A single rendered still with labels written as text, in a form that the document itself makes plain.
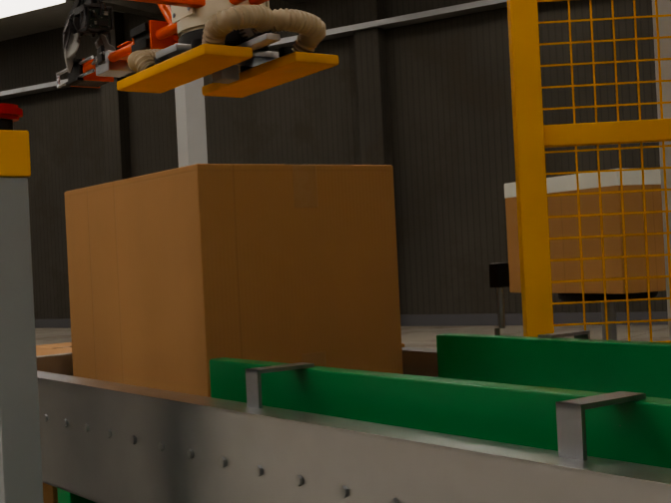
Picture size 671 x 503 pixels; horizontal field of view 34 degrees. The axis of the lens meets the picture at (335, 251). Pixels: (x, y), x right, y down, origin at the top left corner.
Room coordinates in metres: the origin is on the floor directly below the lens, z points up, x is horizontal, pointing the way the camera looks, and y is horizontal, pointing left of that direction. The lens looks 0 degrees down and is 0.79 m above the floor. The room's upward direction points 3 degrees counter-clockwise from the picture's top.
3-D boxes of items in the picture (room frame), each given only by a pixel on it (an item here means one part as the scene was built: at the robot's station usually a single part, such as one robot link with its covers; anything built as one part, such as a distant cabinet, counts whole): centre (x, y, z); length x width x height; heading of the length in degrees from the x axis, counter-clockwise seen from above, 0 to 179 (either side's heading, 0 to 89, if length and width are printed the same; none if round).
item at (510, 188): (3.86, -0.95, 0.82); 0.60 x 0.40 x 0.40; 28
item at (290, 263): (2.14, 0.22, 0.75); 0.60 x 0.40 x 0.40; 34
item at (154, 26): (2.29, 0.35, 1.26); 0.10 x 0.08 x 0.06; 127
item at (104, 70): (2.46, 0.47, 1.24); 0.07 x 0.07 x 0.04; 37
